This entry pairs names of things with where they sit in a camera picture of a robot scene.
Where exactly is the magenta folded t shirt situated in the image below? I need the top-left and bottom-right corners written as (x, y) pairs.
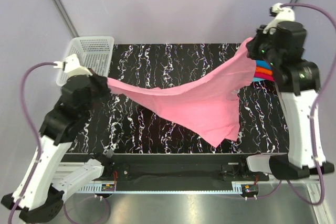
top-left (254, 72), bottom-right (274, 81)

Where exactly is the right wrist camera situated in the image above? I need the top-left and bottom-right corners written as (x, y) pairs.
top-left (263, 3), bottom-right (295, 35)

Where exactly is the black marbled table mat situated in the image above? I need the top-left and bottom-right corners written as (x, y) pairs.
top-left (68, 43), bottom-right (289, 154)

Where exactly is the blue folded t shirt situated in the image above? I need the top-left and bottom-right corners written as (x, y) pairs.
top-left (256, 60), bottom-right (270, 69)

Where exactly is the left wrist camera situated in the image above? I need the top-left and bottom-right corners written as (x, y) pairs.
top-left (54, 54), bottom-right (92, 78)

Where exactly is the white plastic basket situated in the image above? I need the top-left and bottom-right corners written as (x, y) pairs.
top-left (62, 36), bottom-right (114, 77)

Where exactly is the orange folded t shirt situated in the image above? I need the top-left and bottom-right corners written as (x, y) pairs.
top-left (256, 66), bottom-right (272, 75)

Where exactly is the cyan folded t shirt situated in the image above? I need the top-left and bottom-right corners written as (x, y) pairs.
top-left (252, 77), bottom-right (264, 82)

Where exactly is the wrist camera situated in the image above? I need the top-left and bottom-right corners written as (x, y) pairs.
top-left (263, 3), bottom-right (295, 35)
top-left (54, 54), bottom-right (92, 78)

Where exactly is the pink t shirt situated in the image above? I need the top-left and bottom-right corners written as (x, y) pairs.
top-left (107, 38), bottom-right (256, 147)

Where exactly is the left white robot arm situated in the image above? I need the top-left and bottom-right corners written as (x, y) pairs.
top-left (1, 74), bottom-right (113, 223)

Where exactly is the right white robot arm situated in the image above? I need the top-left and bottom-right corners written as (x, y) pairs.
top-left (238, 21), bottom-right (334, 180)

